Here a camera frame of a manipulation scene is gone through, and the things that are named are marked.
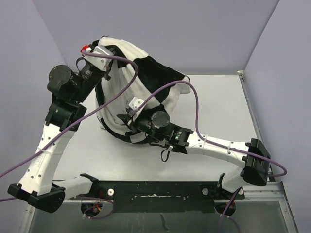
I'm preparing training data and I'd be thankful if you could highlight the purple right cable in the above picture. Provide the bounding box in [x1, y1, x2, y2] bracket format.
[136, 81, 288, 233]

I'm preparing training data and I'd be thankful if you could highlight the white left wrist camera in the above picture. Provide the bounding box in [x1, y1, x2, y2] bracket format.
[80, 45, 114, 71]

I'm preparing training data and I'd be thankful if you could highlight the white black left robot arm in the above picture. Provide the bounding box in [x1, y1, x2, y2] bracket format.
[8, 60, 112, 213]

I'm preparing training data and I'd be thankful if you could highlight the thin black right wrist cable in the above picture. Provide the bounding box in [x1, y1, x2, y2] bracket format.
[159, 143, 175, 163]

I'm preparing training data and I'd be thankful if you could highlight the aluminium front frame rail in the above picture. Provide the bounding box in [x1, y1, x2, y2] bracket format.
[28, 181, 285, 204]

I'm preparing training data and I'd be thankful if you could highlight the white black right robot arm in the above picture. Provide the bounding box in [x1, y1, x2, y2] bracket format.
[117, 111, 270, 199]

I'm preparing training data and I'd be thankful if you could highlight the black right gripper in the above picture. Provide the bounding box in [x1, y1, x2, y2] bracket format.
[118, 112, 165, 143]

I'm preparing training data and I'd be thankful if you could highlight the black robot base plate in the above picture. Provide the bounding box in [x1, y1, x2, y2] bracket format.
[77, 181, 233, 213]

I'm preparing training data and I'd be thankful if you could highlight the black white checkered pillowcase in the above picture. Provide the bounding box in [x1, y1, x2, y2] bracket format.
[92, 36, 190, 144]

